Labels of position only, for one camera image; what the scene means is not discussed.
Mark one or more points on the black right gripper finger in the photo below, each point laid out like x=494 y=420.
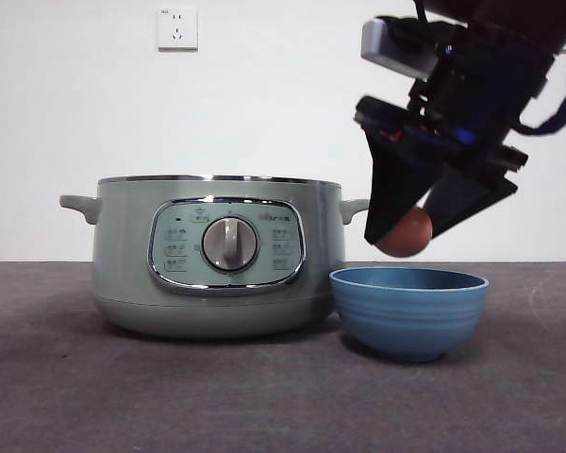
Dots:
x=391 y=179
x=467 y=193

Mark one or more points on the brown egg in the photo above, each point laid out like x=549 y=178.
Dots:
x=405 y=236

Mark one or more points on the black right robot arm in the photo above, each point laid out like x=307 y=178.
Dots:
x=523 y=19

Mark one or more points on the pale green electric steamer pot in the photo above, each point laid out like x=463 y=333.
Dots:
x=122 y=264

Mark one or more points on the blue ribbed bowl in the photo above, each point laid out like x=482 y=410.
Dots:
x=405 y=316

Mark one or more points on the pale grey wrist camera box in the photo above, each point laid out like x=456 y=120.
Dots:
x=396 y=45

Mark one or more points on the white wall socket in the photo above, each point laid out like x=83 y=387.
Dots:
x=178 y=29

